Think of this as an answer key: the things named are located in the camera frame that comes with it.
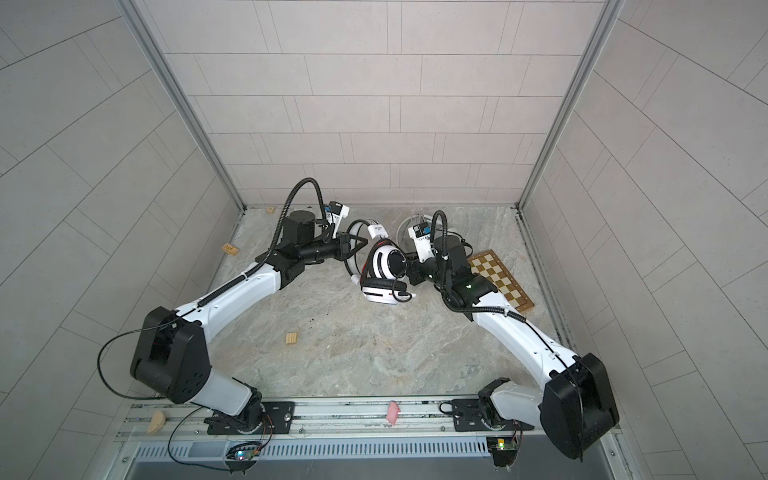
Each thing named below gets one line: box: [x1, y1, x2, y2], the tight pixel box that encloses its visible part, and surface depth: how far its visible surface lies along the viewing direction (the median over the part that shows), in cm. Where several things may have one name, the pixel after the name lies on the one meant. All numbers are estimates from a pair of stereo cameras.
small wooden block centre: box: [285, 332, 299, 344], surface depth 84 cm
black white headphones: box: [344, 219, 417, 305], surface depth 65 cm
